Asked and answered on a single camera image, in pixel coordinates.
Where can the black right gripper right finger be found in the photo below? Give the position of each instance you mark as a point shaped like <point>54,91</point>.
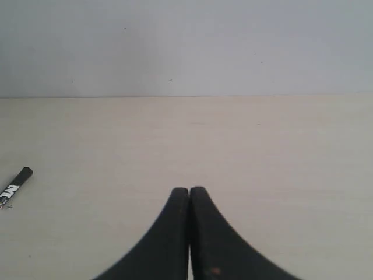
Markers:
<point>218,251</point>

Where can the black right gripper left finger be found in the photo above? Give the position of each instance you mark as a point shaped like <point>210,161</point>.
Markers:
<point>163,252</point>

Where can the black and white marker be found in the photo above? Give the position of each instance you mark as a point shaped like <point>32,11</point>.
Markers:
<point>12,188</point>

